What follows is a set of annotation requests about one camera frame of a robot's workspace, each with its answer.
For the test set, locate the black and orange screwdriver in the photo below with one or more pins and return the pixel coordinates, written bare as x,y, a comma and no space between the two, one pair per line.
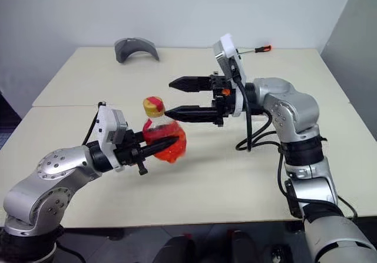
262,49

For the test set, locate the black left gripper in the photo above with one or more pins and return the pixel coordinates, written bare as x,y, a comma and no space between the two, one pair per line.
129,154

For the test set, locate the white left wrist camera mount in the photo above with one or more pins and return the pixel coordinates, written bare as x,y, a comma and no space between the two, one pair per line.
103,127

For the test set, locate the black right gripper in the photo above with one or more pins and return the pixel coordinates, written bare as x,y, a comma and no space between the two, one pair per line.
225,101

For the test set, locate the yellow bottle cap red tape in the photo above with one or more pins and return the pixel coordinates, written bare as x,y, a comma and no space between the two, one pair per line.
153,105

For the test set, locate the dark rounded shape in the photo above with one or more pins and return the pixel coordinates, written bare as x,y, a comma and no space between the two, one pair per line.
176,251

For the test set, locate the grey curved plastic shell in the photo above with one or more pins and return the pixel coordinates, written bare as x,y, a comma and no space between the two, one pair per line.
123,51

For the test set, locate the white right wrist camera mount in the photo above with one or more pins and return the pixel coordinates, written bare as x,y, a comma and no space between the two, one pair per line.
235,57

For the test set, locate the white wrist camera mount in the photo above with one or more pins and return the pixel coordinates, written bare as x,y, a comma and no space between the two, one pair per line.
235,57
103,127

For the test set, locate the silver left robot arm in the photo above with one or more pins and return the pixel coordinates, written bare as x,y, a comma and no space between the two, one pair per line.
50,180

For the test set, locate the clear bottle with red drink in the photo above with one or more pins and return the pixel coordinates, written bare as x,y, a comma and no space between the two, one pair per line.
171,152

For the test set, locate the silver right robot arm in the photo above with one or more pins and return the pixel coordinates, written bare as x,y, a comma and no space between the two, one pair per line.
297,113

